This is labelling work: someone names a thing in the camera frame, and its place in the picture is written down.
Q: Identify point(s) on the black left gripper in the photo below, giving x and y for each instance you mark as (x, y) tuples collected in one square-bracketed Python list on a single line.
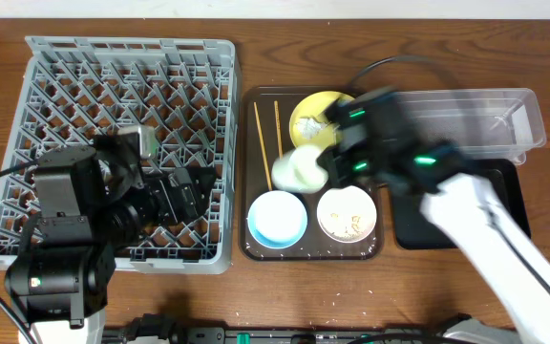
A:
[(185, 205)]

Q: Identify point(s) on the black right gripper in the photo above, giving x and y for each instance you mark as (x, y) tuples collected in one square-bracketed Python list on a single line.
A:
[(337, 169)]

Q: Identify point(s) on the white plastic cup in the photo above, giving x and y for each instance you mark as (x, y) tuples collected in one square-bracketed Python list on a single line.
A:
[(297, 171)]

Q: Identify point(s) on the white bowl with food scraps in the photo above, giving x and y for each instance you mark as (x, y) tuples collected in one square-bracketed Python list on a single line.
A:
[(347, 215)]

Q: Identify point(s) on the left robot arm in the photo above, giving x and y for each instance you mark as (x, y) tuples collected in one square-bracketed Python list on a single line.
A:
[(94, 200)]

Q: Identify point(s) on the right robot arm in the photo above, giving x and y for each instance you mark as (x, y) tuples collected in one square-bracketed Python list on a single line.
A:
[(466, 208)]

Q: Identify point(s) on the black waste tray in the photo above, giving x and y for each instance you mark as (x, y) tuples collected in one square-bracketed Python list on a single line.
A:
[(413, 231)]

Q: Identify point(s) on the clear plastic waste bin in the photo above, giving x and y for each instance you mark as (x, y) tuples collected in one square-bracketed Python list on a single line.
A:
[(500, 123)]

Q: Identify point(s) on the grey plastic dishwasher rack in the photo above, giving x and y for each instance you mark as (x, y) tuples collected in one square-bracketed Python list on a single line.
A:
[(78, 88)]

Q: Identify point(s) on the yellow round plate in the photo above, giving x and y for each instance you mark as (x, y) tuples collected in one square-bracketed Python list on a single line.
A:
[(313, 106)]

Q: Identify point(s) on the right wooden chopstick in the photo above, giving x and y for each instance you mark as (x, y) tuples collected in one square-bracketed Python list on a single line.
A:
[(278, 128)]

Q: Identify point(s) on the wooden chopstick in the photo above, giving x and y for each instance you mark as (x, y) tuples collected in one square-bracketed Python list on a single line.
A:
[(263, 151), (278, 128)]

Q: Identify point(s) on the left wooden chopstick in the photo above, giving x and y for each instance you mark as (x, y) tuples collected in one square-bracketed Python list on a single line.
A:
[(263, 151)]

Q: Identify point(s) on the dark brown serving tray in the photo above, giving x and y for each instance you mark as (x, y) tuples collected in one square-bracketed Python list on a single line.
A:
[(314, 244)]

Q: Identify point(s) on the light blue bowl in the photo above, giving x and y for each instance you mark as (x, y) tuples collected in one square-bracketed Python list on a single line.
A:
[(277, 219)]

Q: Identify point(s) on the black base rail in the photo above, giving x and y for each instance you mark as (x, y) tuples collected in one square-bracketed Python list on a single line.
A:
[(151, 328)]

